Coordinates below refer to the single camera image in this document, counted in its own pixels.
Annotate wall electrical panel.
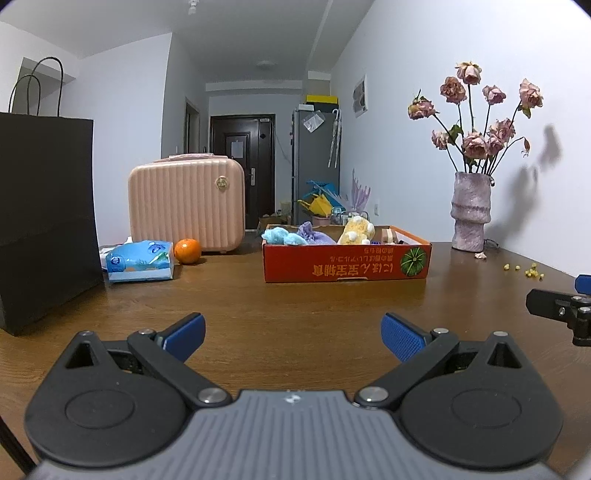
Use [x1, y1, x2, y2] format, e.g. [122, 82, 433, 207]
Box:
[352, 76, 368, 117]

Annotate cardboard box on floor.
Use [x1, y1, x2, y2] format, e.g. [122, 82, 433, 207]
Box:
[257, 215, 290, 231]

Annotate black paper shopping bag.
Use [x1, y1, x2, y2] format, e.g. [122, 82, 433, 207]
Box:
[0, 56, 105, 337]

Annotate orange fruit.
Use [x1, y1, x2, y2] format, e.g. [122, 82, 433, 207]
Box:
[173, 238, 201, 265]

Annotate yellow popcorn crumbs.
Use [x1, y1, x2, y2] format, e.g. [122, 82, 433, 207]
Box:
[503, 262, 545, 281]

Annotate red cardboard box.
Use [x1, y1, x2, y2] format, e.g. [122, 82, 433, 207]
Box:
[262, 226, 432, 283]

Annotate pink textured vase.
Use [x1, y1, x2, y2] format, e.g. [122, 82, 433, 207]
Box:
[451, 172, 491, 253]

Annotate blue tissue pack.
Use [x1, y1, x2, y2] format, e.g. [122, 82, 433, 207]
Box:
[105, 240, 174, 283]

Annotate pink ribbed suitcase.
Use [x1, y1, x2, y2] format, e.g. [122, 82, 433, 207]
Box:
[128, 153, 245, 253]

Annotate hanging umbrella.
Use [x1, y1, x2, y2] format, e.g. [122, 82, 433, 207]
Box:
[328, 108, 342, 169]

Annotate blue plush toy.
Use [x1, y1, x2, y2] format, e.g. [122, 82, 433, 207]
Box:
[262, 227, 308, 246]

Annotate yellow box on refrigerator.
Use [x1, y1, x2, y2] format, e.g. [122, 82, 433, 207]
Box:
[305, 95, 339, 105]

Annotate white yellow plush dog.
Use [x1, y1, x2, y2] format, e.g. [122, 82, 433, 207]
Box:
[338, 215, 376, 245]

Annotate blue yellow bags pile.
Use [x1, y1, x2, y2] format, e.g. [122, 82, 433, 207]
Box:
[297, 180, 345, 218]

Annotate dark entrance door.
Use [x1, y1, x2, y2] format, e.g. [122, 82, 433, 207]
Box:
[209, 114, 276, 230]

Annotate grey refrigerator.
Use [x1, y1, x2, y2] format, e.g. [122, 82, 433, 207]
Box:
[291, 109, 341, 225]

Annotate purple drawstring pouch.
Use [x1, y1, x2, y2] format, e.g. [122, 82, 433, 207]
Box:
[297, 221, 335, 245]

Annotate wire cart with bottles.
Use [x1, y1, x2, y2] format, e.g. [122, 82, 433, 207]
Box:
[330, 207, 370, 226]

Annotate dried pink roses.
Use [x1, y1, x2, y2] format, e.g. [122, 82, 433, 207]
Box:
[407, 61, 544, 177]

